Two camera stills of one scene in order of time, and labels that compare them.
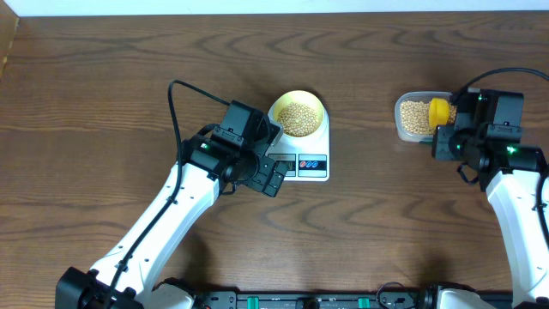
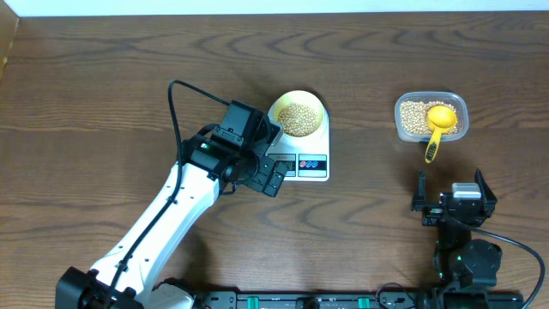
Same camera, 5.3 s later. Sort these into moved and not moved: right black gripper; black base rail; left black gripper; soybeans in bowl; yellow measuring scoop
Moved: yellow measuring scoop; right black gripper
Not moved: soybeans in bowl; left black gripper; black base rail
